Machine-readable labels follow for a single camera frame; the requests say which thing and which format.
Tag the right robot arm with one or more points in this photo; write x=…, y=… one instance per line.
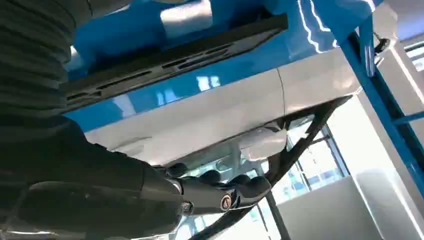
x=30, y=59

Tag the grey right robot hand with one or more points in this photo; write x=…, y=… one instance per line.
x=82, y=185

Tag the silver sheet metal panel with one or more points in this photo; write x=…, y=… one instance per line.
x=215, y=116

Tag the blue metal rack frame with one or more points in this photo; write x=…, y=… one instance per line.
x=374, y=82

